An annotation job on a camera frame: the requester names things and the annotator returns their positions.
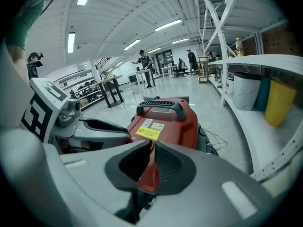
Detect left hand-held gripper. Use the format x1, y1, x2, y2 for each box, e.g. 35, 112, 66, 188
20, 77, 132, 151

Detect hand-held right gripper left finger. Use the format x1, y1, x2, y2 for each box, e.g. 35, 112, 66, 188
42, 140, 156, 227

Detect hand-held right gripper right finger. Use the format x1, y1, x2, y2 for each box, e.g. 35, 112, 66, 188
141, 140, 273, 227

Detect red vacuum cleaner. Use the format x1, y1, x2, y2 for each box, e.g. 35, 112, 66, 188
125, 96, 214, 193

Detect person's left forearm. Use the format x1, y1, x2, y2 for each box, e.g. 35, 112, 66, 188
7, 44, 30, 85

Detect shelf of black gear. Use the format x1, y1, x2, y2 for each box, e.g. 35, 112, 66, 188
53, 69, 105, 111

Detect round wooden table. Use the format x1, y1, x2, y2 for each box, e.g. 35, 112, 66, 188
91, 74, 125, 108

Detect small white desk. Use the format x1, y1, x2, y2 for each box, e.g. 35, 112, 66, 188
160, 66, 178, 80

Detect black gaming chair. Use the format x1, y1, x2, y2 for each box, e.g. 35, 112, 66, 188
173, 57, 189, 78

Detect white bin with black liner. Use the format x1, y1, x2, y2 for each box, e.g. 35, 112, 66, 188
233, 71, 261, 111

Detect white bucket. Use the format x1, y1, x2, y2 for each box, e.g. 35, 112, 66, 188
226, 72, 235, 99

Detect teal bin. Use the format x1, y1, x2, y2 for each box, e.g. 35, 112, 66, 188
253, 76, 275, 112

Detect yellow bin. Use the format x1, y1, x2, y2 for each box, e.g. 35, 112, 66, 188
264, 79, 297, 129

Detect small wooden shelf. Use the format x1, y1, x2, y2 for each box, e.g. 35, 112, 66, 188
197, 56, 210, 84

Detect person's green shirt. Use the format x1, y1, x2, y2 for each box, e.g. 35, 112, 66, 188
6, 0, 45, 51

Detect white metal shelf rack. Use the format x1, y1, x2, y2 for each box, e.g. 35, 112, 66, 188
194, 0, 303, 183

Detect yellow drink bottle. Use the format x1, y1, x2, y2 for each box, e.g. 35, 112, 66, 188
234, 37, 245, 58

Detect thin grey wire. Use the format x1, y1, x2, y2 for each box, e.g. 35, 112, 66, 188
205, 129, 228, 151

